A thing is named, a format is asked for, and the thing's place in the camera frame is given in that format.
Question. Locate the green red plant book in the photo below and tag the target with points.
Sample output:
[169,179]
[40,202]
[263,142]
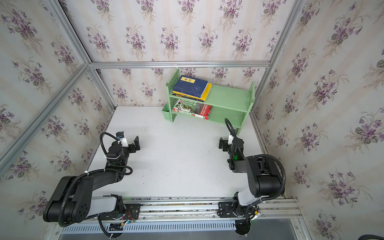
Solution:
[192,109]

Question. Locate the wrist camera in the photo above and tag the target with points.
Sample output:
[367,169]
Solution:
[230,139]
[122,139]

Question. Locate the aluminium frame horizontal bar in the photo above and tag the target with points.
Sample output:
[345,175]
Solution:
[178,64]

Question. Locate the aluminium mounting rail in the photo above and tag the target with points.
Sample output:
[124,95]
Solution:
[204,209]

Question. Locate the dark blue hardcover book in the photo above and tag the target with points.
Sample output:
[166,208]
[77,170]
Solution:
[189,96]

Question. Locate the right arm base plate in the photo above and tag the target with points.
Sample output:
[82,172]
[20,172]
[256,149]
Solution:
[227,209]

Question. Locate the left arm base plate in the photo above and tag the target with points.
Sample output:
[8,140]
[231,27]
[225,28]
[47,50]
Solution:
[129,212]

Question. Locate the green wooden bookshelf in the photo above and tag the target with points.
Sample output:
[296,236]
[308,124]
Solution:
[228,103]

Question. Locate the blue thin booklet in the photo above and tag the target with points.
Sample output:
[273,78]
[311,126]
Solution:
[191,86]

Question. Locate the white slotted cable duct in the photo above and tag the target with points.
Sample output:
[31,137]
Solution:
[152,227]

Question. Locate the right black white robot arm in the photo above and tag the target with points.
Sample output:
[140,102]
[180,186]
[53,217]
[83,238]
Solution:
[266,177]

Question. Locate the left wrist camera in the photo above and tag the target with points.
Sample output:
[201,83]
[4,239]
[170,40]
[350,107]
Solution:
[122,139]

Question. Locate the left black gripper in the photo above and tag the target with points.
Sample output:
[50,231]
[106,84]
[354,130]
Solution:
[136,147]

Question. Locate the yellow cartoon book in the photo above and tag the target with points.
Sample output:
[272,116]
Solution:
[206,92]

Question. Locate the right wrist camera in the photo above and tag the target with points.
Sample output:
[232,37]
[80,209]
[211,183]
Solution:
[230,139]

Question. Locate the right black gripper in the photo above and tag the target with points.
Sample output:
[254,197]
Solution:
[226,145]

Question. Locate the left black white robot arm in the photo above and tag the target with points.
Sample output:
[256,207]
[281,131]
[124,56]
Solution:
[73,201]

